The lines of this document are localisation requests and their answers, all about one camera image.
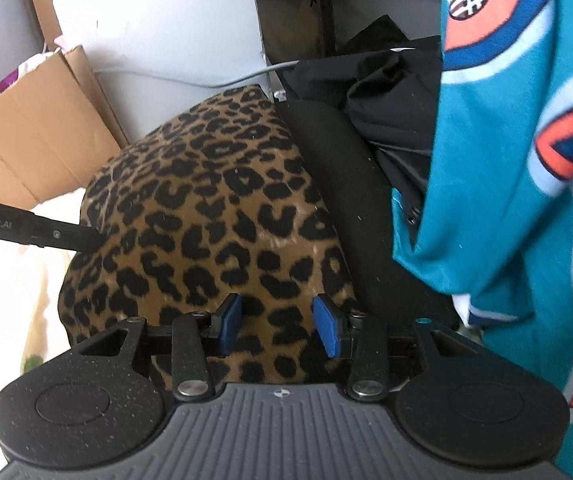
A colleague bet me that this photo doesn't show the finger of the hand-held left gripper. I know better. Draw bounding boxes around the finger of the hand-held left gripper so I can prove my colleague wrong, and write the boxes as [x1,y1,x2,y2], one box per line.
[31,212,103,254]

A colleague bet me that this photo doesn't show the teal orange jersey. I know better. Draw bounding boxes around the teal orange jersey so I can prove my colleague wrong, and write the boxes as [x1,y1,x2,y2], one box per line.
[391,0,573,480]

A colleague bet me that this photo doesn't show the cream bear printed blanket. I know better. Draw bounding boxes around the cream bear printed blanket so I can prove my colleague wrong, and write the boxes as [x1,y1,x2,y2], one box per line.
[0,195,82,480]

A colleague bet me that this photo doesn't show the leopard print pants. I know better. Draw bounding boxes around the leopard print pants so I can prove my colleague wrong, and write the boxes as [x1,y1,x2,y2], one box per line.
[59,85,367,391]

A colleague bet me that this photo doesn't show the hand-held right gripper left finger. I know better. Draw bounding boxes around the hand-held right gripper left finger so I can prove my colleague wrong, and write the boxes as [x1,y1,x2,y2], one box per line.
[79,292,243,402]

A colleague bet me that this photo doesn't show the flattened brown cardboard sheet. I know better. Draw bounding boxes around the flattened brown cardboard sheet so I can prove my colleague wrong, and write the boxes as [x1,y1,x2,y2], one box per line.
[0,45,130,211]

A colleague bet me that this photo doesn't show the white power cable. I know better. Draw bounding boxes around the white power cable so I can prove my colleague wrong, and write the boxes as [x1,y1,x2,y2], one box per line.
[206,57,299,88]

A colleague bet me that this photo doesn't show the black desk frame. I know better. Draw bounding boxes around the black desk frame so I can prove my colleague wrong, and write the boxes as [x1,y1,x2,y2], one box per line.
[246,0,447,96]

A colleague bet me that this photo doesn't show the black crumpled jacket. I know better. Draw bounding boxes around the black crumpled jacket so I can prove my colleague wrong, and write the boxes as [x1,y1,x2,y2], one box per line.
[284,15,444,251]

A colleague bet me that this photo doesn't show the upright cardboard panel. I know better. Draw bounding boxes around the upright cardboard panel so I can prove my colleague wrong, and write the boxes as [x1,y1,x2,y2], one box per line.
[21,0,64,53]

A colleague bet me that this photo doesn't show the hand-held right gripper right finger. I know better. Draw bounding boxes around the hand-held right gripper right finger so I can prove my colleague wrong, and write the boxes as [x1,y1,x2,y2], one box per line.
[312,294,472,402]

